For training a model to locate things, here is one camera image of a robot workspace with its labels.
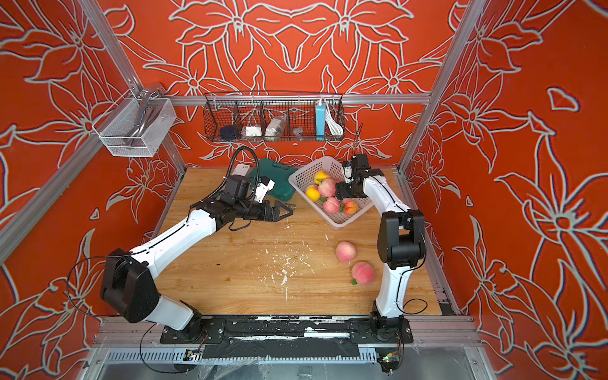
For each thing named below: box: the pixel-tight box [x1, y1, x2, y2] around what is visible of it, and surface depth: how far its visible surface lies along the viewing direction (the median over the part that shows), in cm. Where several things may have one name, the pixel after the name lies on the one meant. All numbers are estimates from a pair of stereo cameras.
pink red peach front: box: [351, 261, 376, 285], surface depth 81 cm
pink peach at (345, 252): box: [335, 240, 357, 263], surface depth 87 cm
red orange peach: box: [345, 199, 359, 216], surface depth 99 cm
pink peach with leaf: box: [319, 196, 341, 214], surface depth 100 cm
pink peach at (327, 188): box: [318, 178, 337, 198], surface depth 100 cm
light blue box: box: [315, 97, 326, 142], surface depth 89 cm
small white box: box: [231, 163, 251, 177], surface depth 121 cm
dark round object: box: [220, 125, 236, 140], surface depth 99 cm
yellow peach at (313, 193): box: [304, 184, 321, 203], surface depth 102 cm
